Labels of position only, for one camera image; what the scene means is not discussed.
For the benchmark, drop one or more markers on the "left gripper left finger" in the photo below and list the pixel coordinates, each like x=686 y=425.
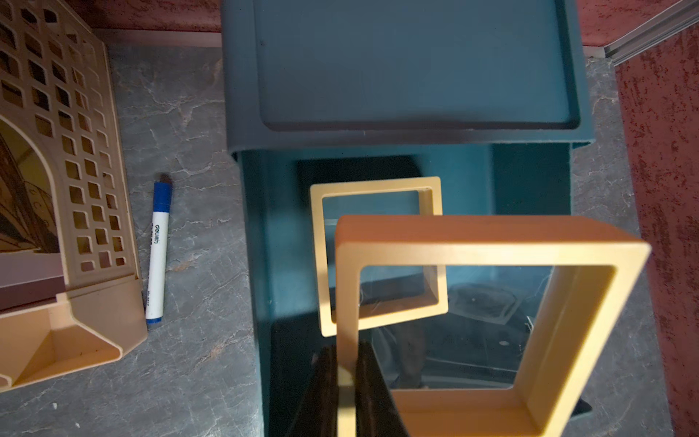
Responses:
x=317 y=413

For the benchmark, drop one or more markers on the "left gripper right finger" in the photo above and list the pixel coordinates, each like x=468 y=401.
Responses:
x=377 y=414

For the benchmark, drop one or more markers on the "teal top drawer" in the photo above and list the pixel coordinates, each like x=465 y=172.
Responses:
x=477 y=344

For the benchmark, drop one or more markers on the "yellow brooch box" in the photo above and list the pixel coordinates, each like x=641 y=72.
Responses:
x=432 y=303

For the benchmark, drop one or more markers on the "blue white marker pen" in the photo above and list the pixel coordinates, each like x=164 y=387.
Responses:
x=162 y=198

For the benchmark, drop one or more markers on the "yellow brooch box diamond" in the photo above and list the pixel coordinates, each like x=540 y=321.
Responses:
x=595 y=266

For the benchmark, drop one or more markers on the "tan plastic file organizer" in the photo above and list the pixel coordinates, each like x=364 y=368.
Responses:
x=64 y=190

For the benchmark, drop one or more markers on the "teal drawer cabinet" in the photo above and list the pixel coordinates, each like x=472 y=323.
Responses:
x=390 y=73

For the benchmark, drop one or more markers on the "pink folder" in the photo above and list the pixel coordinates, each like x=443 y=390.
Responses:
x=28 y=277

